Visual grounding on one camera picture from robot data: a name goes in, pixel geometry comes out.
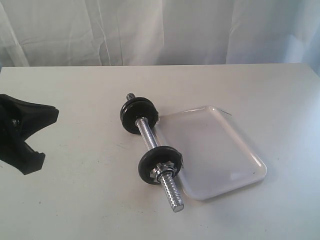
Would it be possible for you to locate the chrome threaded dumbbell bar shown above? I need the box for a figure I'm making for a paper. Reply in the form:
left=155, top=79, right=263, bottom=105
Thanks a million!
left=126, top=93, right=184, bottom=213

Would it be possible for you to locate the white backdrop curtain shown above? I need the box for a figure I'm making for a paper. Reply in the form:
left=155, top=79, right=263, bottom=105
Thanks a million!
left=0, top=0, right=320, bottom=72

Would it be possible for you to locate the white rectangular plastic tray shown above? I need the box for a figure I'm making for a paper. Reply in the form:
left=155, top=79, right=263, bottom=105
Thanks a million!
left=154, top=105, right=267, bottom=201

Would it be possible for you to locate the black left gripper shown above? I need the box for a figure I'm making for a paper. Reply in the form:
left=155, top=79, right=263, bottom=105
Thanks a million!
left=0, top=94, right=59, bottom=175

